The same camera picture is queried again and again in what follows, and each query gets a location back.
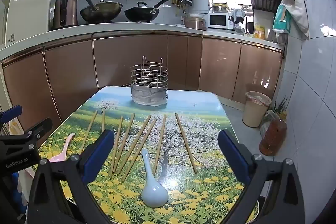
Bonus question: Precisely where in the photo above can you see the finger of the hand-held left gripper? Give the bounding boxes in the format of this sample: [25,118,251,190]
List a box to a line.
[0,105,23,124]
[25,118,53,148]

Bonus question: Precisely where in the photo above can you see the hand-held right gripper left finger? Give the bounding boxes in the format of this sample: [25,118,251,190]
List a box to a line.
[28,130,114,224]

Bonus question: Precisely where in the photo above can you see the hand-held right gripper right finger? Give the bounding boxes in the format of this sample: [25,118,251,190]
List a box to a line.
[218,130,306,224]

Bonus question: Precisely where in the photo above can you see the set of wooden chopsticks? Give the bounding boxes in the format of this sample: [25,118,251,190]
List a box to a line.
[79,109,198,182]

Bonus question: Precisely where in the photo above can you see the metal wire utensil holder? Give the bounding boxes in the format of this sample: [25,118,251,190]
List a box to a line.
[130,56,168,107]

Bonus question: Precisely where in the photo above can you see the pink plastic spoon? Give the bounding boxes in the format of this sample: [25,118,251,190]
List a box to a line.
[39,133,76,163]

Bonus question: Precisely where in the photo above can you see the plastic bottle of orange oil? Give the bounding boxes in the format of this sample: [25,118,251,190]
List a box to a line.
[259,116,287,156]

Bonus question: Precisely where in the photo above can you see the clear plastic bag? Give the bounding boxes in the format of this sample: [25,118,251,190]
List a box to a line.
[260,110,279,138]

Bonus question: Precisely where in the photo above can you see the beige trash bin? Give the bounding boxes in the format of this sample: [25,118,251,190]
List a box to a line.
[242,91,272,128]

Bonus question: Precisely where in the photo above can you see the white ceramic spoon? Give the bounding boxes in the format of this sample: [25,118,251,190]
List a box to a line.
[141,148,169,208]

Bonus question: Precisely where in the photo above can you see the green scallions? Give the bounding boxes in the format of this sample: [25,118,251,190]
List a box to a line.
[273,97,289,119]

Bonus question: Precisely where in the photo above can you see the brown kitchen base cabinets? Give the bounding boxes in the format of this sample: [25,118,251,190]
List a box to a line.
[0,31,285,135]

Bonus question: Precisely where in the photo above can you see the white appliance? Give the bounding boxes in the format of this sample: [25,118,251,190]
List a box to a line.
[1,0,58,48]

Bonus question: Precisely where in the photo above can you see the rose gold knife block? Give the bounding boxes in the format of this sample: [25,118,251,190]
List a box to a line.
[54,0,79,29]

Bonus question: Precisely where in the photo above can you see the white kitchen countertop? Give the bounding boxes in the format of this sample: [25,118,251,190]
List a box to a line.
[0,22,285,62]

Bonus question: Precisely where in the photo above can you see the yellow box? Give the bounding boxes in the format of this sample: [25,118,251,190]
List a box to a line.
[254,25,266,40]

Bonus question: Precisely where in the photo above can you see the white microwave oven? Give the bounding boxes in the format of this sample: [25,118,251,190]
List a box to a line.
[208,13,234,30]

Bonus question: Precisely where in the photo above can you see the brown rice cooker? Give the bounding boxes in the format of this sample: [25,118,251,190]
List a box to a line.
[183,17,206,30]

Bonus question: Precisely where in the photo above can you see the grey blue cloth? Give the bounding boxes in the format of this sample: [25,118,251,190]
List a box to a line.
[228,8,247,25]

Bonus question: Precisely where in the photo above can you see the green packet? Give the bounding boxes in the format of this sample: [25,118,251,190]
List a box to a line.
[272,4,292,34]

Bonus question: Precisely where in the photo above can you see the black wok with lid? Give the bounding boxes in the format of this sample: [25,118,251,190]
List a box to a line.
[124,0,171,23]

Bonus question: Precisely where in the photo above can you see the steel pot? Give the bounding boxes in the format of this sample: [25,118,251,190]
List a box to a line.
[211,2,229,14]

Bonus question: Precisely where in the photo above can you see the steel wok with handle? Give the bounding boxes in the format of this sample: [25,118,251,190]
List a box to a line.
[79,0,123,23]

